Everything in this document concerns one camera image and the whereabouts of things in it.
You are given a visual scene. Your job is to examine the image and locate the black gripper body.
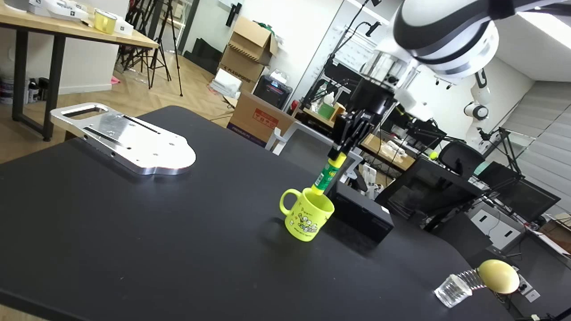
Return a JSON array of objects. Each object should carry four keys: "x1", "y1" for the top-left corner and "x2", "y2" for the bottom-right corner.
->
[{"x1": 344, "y1": 78, "x2": 396, "y2": 121}]

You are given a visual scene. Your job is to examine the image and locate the black box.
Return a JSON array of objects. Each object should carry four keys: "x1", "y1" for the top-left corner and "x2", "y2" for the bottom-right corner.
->
[{"x1": 328, "y1": 181, "x2": 396, "y2": 244}]

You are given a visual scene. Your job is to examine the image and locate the cardboard box red print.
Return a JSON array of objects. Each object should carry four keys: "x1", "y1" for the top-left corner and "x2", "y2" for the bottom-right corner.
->
[{"x1": 225, "y1": 90, "x2": 298, "y2": 147}]

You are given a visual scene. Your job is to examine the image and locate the black computer monitor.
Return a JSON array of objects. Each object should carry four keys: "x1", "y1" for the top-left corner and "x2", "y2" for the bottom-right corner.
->
[
  {"x1": 375, "y1": 155, "x2": 485, "y2": 231},
  {"x1": 480, "y1": 160, "x2": 562, "y2": 224}
]

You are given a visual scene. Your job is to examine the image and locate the black office chair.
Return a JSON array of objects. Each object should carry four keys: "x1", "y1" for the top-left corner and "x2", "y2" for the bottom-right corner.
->
[{"x1": 437, "y1": 137, "x2": 487, "y2": 181}]

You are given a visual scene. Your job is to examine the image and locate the stacked cardboard boxes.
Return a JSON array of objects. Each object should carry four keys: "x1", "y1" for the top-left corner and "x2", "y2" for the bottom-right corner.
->
[{"x1": 216, "y1": 14, "x2": 280, "y2": 85}]

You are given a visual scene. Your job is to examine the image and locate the clear glass cup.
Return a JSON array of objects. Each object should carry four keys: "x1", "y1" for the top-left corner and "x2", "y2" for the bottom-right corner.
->
[{"x1": 432, "y1": 271, "x2": 475, "y2": 310}]

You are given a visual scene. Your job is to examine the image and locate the pale yellow ball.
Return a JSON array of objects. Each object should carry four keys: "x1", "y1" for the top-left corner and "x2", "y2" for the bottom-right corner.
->
[{"x1": 477, "y1": 256, "x2": 523, "y2": 297}]

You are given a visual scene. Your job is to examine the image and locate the silver metal plate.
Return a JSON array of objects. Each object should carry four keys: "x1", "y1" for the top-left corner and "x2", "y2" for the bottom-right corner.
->
[{"x1": 48, "y1": 101, "x2": 198, "y2": 178}]

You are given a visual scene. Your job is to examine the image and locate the wooden table black legs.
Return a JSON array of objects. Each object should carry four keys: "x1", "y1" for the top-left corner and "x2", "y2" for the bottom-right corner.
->
[{"x1": 0, "y1": 3, "x2": 161, "y2": 142}]

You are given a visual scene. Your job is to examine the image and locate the black camera tripod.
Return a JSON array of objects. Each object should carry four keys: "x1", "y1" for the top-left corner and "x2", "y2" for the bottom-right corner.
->
[{"x1": 116, "y1": 0, "x2": 187, "y2": 98}]

